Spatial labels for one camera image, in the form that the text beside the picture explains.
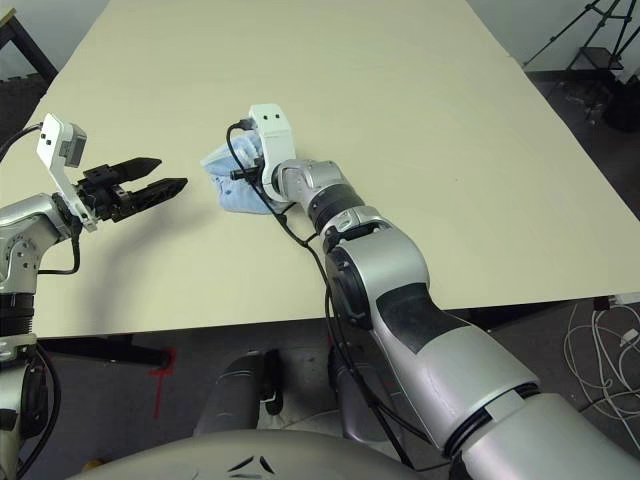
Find grey left robot leg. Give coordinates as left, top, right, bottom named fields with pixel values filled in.
left=192, top=349, right=284, bottom=439

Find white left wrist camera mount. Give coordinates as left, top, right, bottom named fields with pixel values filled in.
left=35, top=112, right=99, bottom=234

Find grey robot torso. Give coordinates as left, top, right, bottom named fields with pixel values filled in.
left=79, top=429, right=422, bottom=480

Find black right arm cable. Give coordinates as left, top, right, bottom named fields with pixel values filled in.
left=226, top=118, right=451, bottom=472

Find grey right robot leg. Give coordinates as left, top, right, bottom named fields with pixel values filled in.
left=327, top=349, right=401, bottom=446

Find tangled white floor cables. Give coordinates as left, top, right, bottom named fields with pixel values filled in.
left=562, top=301, right=640, bottom=427

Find red floor tape mark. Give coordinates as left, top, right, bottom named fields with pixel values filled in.
left=148, top=349, right=178, bottom=422

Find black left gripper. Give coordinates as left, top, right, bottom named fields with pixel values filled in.
left=75, top=157, right=189, bottom=224

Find black step stool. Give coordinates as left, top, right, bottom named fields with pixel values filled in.
left=566, top=45, right=625, bottom=77

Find black tripod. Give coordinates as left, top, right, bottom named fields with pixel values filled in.
left=522, top=0, right=640, bottom=72

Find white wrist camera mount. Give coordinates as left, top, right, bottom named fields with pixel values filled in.
left=35, top=112, right=99, bottom=234
left=248, top=103, right=297, bottom=202

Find black foam floor mat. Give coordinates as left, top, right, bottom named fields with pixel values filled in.
left=0, top=74, right=52, bottom=154

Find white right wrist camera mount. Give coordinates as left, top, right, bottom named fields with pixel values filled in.
left=248, top=103, right=297, bottom=202

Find grey robot leg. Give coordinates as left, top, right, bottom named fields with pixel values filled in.
left=192, top=349, right=284, bottom=439
left=327, top=349, right=401, bottom=446

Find black table foot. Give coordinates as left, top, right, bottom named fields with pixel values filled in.
left=39, top=334, right=172, bottom=370

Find wooden side table black frame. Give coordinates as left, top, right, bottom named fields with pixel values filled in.
left=0, top=8, right=60, bottom=85

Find light blue fleece rag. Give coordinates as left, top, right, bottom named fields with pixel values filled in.
left=200, top=135, right=282, bottom=217

